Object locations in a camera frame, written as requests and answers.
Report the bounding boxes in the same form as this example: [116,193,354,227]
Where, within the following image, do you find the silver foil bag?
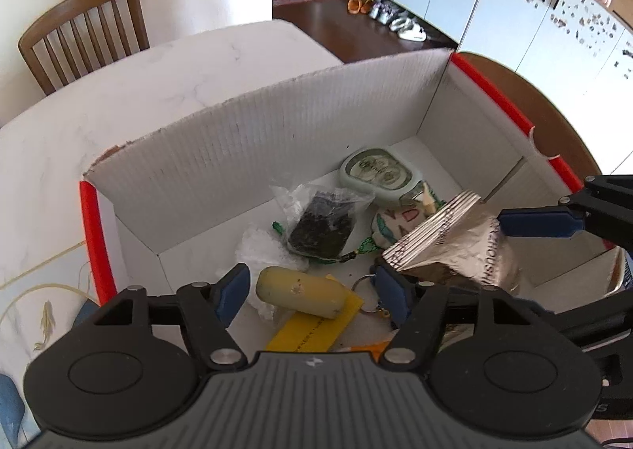
[382,191,520,295]

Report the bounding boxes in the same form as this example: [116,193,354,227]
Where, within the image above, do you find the yellow soft tube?
[255,267,349,319]

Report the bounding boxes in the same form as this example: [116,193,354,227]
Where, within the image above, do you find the green white plush doll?
[371,181,444,249]

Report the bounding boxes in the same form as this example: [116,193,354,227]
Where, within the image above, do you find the yellow small box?
[266,286,364,352]

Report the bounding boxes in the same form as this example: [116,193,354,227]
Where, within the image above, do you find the bag of dark tea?
[270,184,378,265]

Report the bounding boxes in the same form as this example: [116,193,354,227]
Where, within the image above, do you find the cartoon face sticker charm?
[336,341,389,361]

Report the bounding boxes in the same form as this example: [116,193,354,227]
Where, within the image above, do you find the red cardboard shoe box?
[78,47,630,311]

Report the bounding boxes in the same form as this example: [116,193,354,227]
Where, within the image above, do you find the white shoes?
[369,0,427,43]

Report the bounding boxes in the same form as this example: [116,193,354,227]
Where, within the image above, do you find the orange slippers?
[347,0,373,15]

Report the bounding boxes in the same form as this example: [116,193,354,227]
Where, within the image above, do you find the wooden dining chair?
[18,0,150,95]

